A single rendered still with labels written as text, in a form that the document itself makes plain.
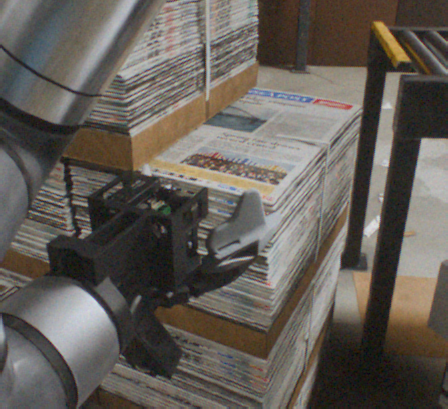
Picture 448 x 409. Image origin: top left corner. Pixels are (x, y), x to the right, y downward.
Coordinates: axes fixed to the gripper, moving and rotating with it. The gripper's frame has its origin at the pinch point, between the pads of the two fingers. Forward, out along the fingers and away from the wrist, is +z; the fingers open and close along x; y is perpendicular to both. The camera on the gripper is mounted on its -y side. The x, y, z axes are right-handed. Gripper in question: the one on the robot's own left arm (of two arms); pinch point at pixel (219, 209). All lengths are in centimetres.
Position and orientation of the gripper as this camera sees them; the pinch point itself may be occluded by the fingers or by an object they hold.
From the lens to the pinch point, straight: 51.4
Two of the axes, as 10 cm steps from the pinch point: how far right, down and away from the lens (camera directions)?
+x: -8.9, -2.1, 4.0
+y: 0.0, -8.8, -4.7
